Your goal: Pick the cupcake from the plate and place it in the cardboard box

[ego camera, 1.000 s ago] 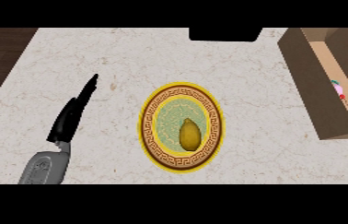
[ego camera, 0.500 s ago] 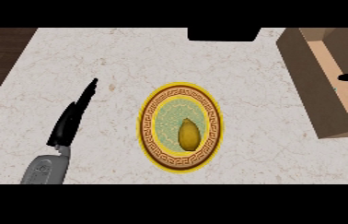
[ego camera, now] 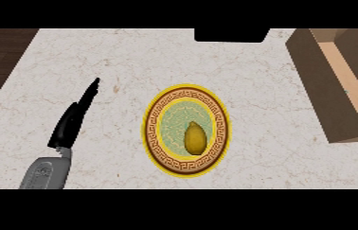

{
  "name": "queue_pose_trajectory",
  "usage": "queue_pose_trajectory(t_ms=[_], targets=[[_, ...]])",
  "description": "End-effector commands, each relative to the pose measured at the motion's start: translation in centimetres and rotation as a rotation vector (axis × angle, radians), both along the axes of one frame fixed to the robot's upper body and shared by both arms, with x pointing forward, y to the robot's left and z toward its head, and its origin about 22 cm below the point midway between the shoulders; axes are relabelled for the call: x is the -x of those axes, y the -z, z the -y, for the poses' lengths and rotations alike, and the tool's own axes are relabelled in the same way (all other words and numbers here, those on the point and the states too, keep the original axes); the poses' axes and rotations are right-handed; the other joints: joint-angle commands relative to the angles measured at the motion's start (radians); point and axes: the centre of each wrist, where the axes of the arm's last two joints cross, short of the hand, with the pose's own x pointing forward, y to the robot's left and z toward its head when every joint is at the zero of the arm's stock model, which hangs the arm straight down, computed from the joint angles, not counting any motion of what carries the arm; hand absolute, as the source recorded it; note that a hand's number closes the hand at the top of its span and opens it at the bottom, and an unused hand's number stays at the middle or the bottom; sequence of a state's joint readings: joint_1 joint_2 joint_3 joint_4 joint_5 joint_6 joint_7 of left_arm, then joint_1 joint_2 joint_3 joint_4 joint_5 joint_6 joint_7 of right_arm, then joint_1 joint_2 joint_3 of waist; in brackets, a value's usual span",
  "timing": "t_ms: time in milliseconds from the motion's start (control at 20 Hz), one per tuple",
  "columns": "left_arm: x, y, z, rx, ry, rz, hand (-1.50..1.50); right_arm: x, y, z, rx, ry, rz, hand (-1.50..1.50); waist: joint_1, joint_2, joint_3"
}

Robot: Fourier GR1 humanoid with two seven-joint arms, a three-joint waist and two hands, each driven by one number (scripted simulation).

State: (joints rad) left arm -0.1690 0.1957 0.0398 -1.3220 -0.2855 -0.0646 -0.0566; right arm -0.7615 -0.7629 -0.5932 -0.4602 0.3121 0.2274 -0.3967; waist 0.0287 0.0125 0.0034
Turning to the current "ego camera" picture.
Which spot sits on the black appliance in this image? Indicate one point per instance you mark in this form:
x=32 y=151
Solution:
x=232 y=35

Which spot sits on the yellow patterned round plate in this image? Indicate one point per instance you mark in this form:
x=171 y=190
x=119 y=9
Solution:
x=161 y=136

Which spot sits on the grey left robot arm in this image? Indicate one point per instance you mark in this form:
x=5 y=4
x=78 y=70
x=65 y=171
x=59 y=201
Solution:
x=47 y=172

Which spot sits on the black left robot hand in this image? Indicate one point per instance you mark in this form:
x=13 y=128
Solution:
x=70 y=123

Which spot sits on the brown cardboard box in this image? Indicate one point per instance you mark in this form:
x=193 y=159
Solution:
x=322 y=85

